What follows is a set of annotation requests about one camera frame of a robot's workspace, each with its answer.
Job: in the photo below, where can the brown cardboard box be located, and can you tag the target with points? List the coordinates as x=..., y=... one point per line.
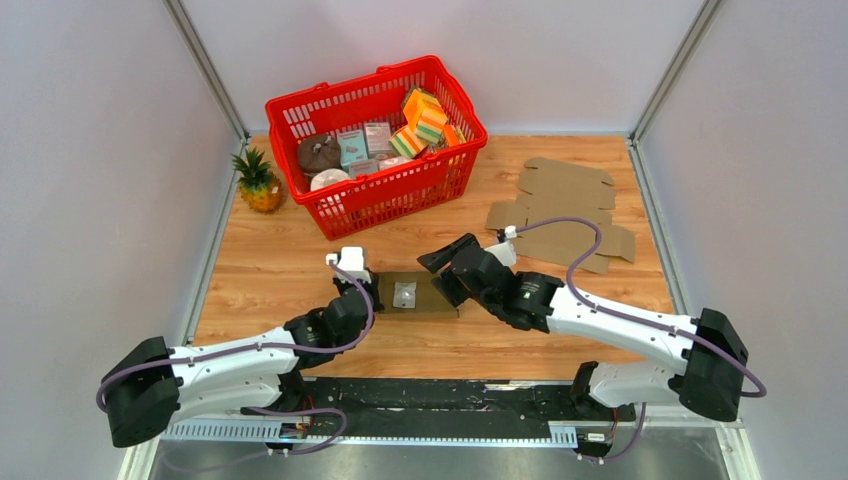
x=430, y=305

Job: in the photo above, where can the red plastic shopping basket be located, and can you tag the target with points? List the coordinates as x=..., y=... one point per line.
x=354, y=205

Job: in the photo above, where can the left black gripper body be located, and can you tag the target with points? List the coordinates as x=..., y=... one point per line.
x=372, y=287

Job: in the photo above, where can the grey small box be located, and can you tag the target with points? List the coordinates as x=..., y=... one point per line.
x=377, y=139

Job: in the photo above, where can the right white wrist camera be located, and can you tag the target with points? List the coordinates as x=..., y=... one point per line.
x=503, y=248

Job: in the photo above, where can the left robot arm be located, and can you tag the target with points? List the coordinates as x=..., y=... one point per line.
x=155, y=386

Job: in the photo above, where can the brown round item in basket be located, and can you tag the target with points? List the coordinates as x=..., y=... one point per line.
x=318, y=153

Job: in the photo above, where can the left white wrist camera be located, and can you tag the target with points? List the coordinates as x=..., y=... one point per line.
x=349, y=264

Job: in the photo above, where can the white round tin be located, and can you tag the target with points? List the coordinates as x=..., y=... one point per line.
x=328, y=178

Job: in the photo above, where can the teal small box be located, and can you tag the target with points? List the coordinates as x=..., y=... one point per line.
x=353, y=148

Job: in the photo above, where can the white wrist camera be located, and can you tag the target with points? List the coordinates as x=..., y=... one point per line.
x=349, y=264
x=503, y=248

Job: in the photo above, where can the striped sponge lower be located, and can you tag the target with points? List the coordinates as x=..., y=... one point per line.
x=405, y=142

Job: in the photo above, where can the small white plastic packet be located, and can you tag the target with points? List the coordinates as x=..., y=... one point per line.
x=404, y=296

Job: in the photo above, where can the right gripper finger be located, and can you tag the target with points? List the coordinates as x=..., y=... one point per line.
x=450, y=287
x=434, y=261

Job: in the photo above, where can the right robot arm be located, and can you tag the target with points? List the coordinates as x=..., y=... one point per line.
x=696, y=361

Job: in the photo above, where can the orange sponge right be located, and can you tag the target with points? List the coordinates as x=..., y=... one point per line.
x=452, y=136

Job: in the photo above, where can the small pineapple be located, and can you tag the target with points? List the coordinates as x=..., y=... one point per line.
x=258, y=185

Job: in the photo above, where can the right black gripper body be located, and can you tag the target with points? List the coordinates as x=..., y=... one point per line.
x=491, y=304

